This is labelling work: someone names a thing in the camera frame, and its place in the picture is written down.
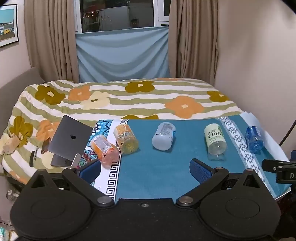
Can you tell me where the window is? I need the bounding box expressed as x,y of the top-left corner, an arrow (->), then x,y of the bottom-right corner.
74,0 -> 171,33

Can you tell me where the orange plastic bottle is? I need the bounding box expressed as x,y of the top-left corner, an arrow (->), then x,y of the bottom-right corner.
90,135 -> 119,166

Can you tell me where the black cable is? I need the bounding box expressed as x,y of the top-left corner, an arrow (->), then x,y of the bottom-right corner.
279,123 -> 296,146

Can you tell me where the light blue hanging cloth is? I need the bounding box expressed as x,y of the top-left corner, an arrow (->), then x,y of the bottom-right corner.
75,25 -> 171,82

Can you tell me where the dark smartphone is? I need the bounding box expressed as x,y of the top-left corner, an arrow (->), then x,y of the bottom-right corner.
41,138 -> 52,155

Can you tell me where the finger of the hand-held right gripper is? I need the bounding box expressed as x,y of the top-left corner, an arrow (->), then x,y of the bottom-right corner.
262,159 -> 281,173

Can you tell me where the yellow plastic bottle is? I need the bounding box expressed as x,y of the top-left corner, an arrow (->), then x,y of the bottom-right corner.
114,124 -> 139,154

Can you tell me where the teal patterned table mat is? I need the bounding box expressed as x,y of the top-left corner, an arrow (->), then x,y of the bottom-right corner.
76,112 -> 292,201

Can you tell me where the grey sofa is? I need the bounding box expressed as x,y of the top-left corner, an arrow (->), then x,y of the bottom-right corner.
0,67 -> 45,135

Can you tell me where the black pen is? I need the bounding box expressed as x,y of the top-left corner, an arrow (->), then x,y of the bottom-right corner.
29,146 -> 39,167

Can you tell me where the beige curtain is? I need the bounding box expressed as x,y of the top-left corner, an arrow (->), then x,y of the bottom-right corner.
169,0 -> 219,85
24,0 -> 80,82

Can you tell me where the white-blue plastic bottle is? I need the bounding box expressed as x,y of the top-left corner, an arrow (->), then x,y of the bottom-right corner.
152,122 -> 176,151

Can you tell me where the beige crumpled cloth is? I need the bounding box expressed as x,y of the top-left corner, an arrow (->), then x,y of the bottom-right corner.
0,133 -> 23,155

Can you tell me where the green label clear bottle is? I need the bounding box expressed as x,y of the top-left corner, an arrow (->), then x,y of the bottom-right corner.
204,123 -> 228,161

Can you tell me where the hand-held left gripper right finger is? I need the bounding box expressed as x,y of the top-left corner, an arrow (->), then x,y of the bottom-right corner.
176,159 -> 266,207

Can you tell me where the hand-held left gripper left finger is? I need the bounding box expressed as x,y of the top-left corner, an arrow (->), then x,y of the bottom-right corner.
27,160 -> 115,208

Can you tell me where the grey laptop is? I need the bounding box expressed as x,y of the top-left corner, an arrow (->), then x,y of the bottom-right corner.
48,115 -> 93,161

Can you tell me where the framed wall picture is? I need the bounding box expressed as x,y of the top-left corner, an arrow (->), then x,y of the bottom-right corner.
0,4 -> 19,48

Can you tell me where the floral striped blanket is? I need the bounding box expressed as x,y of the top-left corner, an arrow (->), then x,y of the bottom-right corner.
0,77 -> 245,186

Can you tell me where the blue plastic bottle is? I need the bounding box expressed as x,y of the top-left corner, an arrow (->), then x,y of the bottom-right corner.
245,126 -> 265,154

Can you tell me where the silver laptop stand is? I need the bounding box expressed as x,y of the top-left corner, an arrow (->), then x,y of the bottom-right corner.
50,153 -> 81,168

